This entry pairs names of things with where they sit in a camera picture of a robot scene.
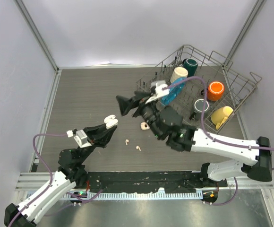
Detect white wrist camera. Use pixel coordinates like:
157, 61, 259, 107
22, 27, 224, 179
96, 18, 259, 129
146, 80, 170, 104
66, 129, 92, 148

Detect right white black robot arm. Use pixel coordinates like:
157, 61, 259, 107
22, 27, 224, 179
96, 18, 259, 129
116, 91, 272, 187

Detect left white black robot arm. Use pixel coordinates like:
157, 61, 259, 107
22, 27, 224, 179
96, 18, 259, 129
4, 115, 118, 227

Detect cream mug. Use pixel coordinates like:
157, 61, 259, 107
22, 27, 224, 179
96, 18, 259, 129
170, 67, 188, 83

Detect black mounting base plate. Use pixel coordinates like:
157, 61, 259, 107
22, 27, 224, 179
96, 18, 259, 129
77, 171, 228, 194

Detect pink earbud charging case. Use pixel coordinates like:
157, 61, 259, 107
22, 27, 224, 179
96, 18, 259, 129
140, 122, 150, 131

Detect grey wire dish rack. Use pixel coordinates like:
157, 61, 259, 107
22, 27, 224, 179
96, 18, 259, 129
136, 45, 262, 134

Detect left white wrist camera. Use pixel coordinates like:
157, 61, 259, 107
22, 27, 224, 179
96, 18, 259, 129
66, 129, 92, 148

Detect orange mug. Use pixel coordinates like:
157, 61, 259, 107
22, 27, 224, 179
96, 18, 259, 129
207, 81, 225, 102

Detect grey green mug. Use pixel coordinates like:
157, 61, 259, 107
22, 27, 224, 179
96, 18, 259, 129
189, 99, 210, 121

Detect white earbud charging case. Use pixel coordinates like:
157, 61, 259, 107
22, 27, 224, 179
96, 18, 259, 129
104, 114, 118, 129

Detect yellow mug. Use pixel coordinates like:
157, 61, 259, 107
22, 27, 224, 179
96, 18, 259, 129
211, 106, 233, 130

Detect white slotted cable duct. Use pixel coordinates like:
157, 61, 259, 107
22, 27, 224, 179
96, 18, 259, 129
27, 191, 203, 201

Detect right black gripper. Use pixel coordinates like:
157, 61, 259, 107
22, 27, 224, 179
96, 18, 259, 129
117, 90, 163, 140

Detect aluminium frame rail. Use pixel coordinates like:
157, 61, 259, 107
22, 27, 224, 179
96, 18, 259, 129
15, 172, 50, 191

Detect blue polka dot plate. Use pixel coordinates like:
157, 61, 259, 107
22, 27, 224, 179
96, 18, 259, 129
161, 77, 186, 105

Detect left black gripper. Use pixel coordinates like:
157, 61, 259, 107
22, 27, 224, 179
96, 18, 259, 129
78, 121, 117, 164

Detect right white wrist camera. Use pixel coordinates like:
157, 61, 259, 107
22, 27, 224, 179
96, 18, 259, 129
146, 80, 170, 104

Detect dark teal mug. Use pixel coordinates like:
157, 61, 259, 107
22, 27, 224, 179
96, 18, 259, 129
182, 58, 198, 77

